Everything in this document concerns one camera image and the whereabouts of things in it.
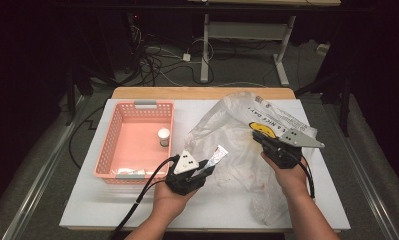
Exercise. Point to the white power adapter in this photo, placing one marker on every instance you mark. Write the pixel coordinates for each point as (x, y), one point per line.
(186, 57)

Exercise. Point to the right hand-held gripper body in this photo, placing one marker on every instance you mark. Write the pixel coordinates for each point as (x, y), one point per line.
(285, 155)

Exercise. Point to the pink perforated plastic basket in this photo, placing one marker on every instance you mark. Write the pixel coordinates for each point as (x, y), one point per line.
(137, 146)

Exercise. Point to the black stand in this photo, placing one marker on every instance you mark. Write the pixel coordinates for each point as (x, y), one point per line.
(70, 100)
(345, 106)

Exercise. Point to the person's right hand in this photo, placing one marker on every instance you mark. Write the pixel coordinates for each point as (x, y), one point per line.
(290, 180)

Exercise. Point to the white metal desk frame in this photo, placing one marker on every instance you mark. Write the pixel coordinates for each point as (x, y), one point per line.
(243, 30)

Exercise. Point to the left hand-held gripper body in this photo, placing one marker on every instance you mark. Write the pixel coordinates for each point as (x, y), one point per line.
(185, 180)

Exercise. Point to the small white capped bottle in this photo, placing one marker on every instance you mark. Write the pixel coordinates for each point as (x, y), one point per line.
(163, 133)

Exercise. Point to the metal frame rail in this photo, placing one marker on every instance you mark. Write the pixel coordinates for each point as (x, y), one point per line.
(370, 196)
(37, 190)

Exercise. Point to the silver and white tube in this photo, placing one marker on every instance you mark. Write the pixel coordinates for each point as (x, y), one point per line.
(220, 152)

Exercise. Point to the person's left hand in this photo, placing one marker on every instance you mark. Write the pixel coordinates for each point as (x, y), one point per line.
(168, 203)

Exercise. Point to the clear smiley print plastic bag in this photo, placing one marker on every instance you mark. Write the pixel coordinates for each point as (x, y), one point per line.
(233, 160)

